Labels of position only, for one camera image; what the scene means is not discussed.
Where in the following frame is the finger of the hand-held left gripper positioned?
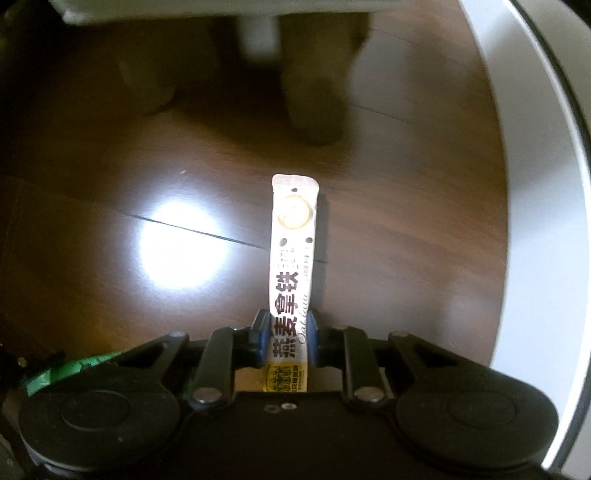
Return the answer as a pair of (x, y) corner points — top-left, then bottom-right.
(0, 348), (68, 386)

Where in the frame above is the white wardrobe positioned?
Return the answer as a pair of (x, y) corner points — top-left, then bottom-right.
(457, 0), (591, 480)

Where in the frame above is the white yellow coffee sachet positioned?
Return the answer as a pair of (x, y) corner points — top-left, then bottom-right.
(261, 174), (320, 393)

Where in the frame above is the round grey stool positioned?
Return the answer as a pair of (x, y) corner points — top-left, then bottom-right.
(48, 0), (402, 146)

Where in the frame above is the green wrapper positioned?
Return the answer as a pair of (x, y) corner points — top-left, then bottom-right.
(25, 350), (127, 398)

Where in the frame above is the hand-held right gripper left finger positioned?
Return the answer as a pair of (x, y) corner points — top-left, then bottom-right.
(117, 310), (273, 411)

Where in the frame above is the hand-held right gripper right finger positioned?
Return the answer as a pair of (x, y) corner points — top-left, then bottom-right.
(307, 310), (462, 411)

